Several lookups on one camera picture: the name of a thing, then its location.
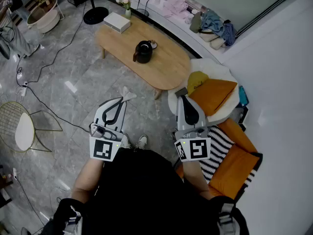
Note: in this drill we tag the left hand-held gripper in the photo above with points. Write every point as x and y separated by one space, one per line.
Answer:
102 149

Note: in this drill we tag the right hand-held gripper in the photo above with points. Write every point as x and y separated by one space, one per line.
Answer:
195 148

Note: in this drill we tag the white paper scrap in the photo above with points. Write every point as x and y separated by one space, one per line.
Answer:
128 94

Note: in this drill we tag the black teapot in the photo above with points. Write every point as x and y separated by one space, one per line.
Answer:
144 54

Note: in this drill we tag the person's right forearm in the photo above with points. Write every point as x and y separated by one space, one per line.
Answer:
195 177

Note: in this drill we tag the person's left forearm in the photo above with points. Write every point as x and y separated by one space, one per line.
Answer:
85 180

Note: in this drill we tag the oval wooden coffee table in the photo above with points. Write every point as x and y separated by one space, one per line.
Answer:
166 62

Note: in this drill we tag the round silver teapot lid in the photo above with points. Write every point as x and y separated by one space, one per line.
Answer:
154 45

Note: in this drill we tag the person's left white shoe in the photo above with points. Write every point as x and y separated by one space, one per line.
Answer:
126 141

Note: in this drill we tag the person's white shoe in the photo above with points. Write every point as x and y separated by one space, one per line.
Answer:
126 141
141 141

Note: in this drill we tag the dark phone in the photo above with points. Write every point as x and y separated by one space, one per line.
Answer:
181 92

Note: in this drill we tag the orange cushion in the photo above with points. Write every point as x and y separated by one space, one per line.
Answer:
212 94

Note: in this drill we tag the yellow cushion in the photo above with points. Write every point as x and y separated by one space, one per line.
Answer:
195 81

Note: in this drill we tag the person's right white shoe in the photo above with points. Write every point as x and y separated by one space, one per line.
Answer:
141 141

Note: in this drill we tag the black box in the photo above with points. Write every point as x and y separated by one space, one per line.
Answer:
242 117

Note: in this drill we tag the teal book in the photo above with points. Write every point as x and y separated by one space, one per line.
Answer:
243 95

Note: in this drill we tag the orange armchair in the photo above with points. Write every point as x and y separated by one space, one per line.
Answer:
234 170

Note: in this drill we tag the beige bag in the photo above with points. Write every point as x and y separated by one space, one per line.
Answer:
211 39

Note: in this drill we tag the person's black clothed body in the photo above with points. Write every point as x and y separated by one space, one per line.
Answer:
146 195

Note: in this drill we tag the white power strip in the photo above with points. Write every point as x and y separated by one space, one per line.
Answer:
24 90

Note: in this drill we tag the dark blue patterned cloth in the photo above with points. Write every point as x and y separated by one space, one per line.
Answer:
228 34

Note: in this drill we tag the olive green bag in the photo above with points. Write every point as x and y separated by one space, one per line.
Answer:
195 23

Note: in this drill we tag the white flat box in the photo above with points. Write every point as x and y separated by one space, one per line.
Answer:
117 22

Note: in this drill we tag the light blue cloth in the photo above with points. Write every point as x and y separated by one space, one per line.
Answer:
211 22

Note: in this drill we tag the black floor fan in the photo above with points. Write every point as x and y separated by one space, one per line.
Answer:
96 15

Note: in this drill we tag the white cup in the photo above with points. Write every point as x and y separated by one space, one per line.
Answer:
195 11

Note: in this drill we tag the pink cloth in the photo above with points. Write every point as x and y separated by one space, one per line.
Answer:
174 6

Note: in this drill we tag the pink flowers in vase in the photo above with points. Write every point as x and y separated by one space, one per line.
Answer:
126 5

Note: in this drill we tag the white oval planter tub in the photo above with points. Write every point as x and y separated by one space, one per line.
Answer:
47 19

